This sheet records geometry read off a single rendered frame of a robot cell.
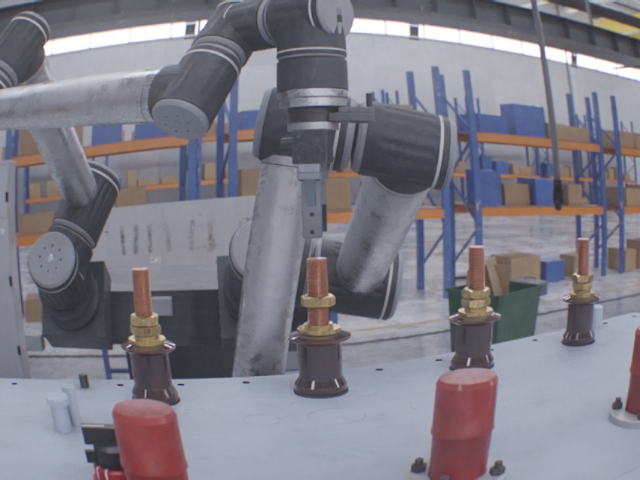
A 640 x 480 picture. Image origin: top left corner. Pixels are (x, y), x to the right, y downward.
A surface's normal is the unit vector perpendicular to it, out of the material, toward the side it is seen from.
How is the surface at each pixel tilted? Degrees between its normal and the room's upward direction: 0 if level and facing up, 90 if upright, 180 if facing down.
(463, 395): 89
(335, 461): 0
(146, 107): 114
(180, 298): 90
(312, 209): 90
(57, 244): 60
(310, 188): 120
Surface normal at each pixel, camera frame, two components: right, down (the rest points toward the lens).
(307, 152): -0.07, 0.11
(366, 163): -0.09, 0.76
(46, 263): 0.10, -0.40
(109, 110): -0.39, 0.61
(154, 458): 0.36, 0.07
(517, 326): 0.58, 0.15
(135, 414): -0.04, -0.98
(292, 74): -0.49, 0.11
